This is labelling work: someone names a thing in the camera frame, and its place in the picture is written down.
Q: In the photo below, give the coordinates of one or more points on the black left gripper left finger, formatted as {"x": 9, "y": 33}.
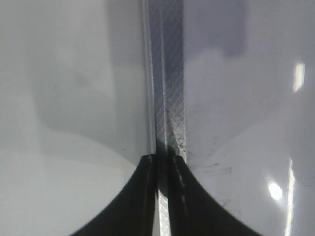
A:
{"x": 131, "y": 212}

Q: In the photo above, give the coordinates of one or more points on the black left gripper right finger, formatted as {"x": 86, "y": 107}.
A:
{"x": 193, "y": 212}

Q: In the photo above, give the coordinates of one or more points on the white whiteboard with grey frame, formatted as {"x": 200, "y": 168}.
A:
{"x": 233, "y": 94}

